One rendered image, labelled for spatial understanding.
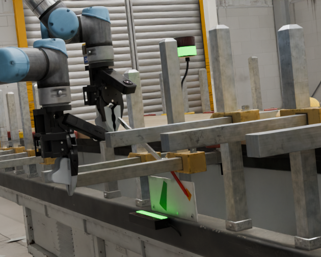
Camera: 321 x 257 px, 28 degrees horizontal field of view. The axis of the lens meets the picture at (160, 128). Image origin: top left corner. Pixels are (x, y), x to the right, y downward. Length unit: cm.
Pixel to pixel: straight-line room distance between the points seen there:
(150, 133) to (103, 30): 55
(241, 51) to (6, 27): 422
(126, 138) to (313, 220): 40
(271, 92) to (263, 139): 1102
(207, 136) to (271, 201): 67
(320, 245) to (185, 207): 48
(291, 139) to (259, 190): 90
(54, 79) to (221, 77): 38
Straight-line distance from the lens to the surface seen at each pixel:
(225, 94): 144
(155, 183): 178
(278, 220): 171
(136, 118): 188
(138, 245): 205
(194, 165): 160
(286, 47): 124
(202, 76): 364
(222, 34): 145
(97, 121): 181
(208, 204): 200
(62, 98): 148
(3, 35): 960
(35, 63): 142
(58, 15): 163
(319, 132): 89
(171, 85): 165
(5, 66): 139
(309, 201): 126
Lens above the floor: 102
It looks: 3 degrees down
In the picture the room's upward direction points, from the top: 6 degrees counter-clockwise
